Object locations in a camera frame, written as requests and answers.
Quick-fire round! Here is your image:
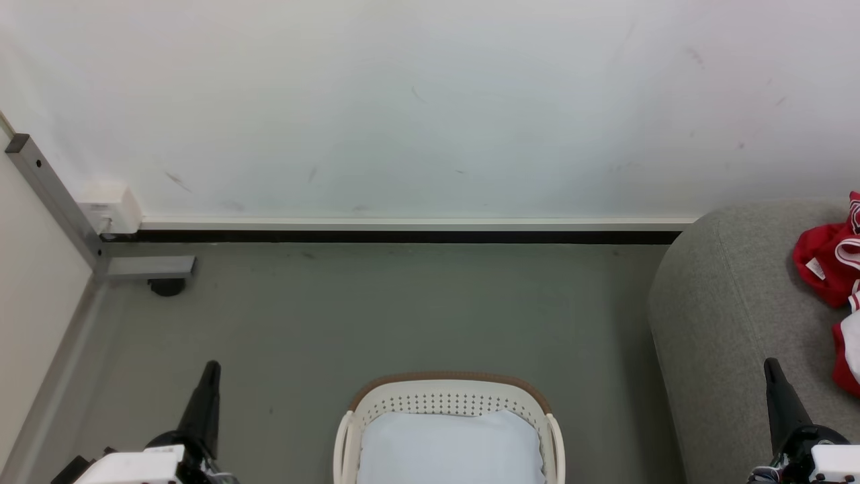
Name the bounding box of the grey metal frame bar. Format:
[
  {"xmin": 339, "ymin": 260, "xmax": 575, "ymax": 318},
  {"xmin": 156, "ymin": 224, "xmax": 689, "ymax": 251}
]
[{"xmin": 5, "ymin": 132, "xmax": 198, "ymax": 284}]

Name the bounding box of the white wall junction box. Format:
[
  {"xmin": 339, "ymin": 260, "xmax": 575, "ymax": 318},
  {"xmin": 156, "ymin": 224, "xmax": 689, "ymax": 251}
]
[{"xmin": 78, "ymin": 184, "xmax": 143, "ymax": 235}]

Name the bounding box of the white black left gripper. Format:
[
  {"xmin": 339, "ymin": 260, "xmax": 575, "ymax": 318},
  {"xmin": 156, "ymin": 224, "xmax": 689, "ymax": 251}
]
[{"xmin": 50, "ymin": 360, "xmax": 240, "ymax": 484}]

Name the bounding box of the red white lettered jersey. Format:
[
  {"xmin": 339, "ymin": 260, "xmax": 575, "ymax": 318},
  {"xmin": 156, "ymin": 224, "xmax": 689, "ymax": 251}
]
[{"xmin": 792, "ymin": 191, "xmax": 860, "ymax": 309}]

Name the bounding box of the grey fabric sofa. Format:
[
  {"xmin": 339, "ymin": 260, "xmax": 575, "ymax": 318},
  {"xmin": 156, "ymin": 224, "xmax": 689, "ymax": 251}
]
[{"xmin": 648, "ymin": 198, "xmax": 860, "ymax": 484}]

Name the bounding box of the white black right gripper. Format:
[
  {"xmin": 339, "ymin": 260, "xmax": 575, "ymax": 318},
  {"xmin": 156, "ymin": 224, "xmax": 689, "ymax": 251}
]
[{"xmin": 764, "ymin": 358, "xmax": 860, "ymax": 484}]

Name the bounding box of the white wall baseboard strip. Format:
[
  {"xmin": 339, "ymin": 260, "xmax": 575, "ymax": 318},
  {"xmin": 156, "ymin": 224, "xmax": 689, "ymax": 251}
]
[{"xmin": 138, "ymin": 215, "xmax": 700, "ymax": 234}]

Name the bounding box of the pale blue cloth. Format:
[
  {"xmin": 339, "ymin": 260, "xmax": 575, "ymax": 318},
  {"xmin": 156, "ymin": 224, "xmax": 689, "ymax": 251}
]
[{"xmin": 355, "ymin": 408, "xmax": 547, "ymax": 484}]

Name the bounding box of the beige partition panel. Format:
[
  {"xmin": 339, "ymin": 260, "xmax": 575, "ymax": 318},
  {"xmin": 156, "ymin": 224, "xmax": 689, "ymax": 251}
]
[{"xmin": 0, "ymin": 111, "xmax": 95, "ymax": 471}]

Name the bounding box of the white laundry basket brown rim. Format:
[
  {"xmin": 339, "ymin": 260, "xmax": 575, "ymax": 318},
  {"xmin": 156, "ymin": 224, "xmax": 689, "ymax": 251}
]
[{"xmin": 333, "ymin": 371, "xmax": 567, "ymax": 484}]

